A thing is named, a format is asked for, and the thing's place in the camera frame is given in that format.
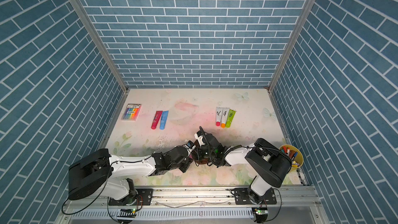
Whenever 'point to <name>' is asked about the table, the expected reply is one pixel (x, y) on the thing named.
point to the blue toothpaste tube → (164, 120)
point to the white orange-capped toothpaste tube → (225, 113)
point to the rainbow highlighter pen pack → (131, 112)
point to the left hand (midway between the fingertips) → (194, 161)
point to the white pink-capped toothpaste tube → (218, 114)
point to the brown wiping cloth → (202, 153)
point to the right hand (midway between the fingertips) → (192, 154)
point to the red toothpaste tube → (156, 119)
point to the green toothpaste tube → (231, 115)
